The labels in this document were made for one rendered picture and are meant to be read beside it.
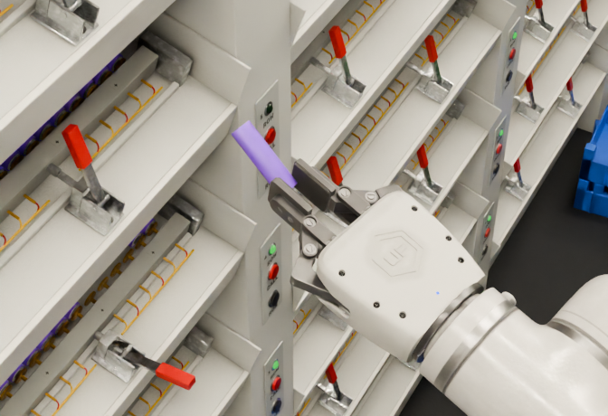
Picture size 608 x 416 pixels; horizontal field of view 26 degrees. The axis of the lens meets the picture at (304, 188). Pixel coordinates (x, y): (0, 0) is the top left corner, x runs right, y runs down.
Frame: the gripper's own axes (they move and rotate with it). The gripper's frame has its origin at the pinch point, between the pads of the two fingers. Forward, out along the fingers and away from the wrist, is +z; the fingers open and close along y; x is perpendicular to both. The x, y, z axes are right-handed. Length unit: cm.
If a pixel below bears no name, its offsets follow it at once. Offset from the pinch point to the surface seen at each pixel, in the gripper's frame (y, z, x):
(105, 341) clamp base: 12.9, 8.8, 21.1
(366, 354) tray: -34, 5, 87
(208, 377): 0.4, 6.6, 44.3
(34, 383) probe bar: 20.3, 9.5, 20.0
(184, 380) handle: 10.7, 0.9, 20.1
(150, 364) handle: 11.5, 4.4, 21.2
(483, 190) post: -69, 12, 87
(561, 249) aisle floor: -99, 3, 131
